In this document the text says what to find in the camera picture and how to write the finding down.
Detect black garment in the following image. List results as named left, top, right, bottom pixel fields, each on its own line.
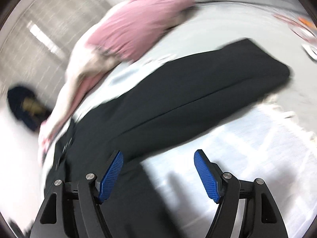
left=45, top=39, right=290, bottom=237

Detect dark clothes hanging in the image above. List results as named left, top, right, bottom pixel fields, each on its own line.
left=7, top=85, right=52, bottom=132

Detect grey checked fringed blanket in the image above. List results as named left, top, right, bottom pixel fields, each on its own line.
left=89, top=60, right=316, bottom=237

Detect beige pink duvet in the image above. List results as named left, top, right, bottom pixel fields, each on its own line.
left=38, top=47, right=121, bottom=153

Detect grey patterned curtain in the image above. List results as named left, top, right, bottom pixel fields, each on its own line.
left=1, top=0, right=111, bottom=104

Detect white small box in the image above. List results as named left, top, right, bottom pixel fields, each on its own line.
left=301, top=44, right=317, bottom=61

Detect grey bed sheet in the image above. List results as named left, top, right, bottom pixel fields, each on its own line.
left=160, top=3, right=316, bottom=111

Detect orange small object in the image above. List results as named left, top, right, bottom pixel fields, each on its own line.
left=298, top=17, right=316, bottom=30

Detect pink pillow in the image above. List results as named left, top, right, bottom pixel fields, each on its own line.
left=87, top=0, right=195, bottom=62

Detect red cable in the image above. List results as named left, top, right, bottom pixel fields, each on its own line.
left=273, top=13, right=315, bottom=41

